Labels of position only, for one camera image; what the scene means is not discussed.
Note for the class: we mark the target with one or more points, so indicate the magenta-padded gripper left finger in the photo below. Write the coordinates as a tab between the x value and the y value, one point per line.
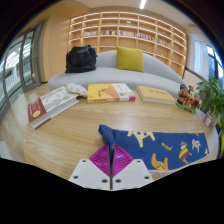
90	173

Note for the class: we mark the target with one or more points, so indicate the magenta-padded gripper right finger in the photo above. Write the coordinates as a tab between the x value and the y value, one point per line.
133	173

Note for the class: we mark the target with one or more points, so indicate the blue patterned towel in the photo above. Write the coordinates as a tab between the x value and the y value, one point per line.
173	146

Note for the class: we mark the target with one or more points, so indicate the red and white book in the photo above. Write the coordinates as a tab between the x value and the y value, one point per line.
50	106

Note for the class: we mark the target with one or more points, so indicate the plain yellow book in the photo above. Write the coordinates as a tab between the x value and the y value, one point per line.
154	94

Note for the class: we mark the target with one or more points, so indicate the yellow and pink book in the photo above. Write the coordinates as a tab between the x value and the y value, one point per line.
110	92

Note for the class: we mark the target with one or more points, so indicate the small patterned pouch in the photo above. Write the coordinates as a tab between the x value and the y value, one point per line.
77	90

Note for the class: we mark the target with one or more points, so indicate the three-figure figurine set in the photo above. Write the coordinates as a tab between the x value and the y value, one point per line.
188	98

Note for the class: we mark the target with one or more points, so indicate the grey curved sofa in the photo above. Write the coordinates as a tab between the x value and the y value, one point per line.
106	78

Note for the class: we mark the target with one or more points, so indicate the green potted plant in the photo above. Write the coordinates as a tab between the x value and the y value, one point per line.
213	95

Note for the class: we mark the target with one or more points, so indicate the black bag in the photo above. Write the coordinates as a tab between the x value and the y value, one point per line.
80	60

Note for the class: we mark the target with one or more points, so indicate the yellow cushion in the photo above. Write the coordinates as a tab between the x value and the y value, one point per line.
130	59

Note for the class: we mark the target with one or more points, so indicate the glass door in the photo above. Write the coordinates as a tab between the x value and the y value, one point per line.
18	66

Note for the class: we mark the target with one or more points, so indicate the white curtain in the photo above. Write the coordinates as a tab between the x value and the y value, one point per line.
201	60

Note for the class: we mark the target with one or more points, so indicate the dark-framed window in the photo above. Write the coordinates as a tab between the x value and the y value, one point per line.
216	63

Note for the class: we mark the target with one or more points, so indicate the wooden bookshelf unit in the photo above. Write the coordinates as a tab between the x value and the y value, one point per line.
126	28

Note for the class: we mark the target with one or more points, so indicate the ceiling light strip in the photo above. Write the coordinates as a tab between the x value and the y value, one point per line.
143	4

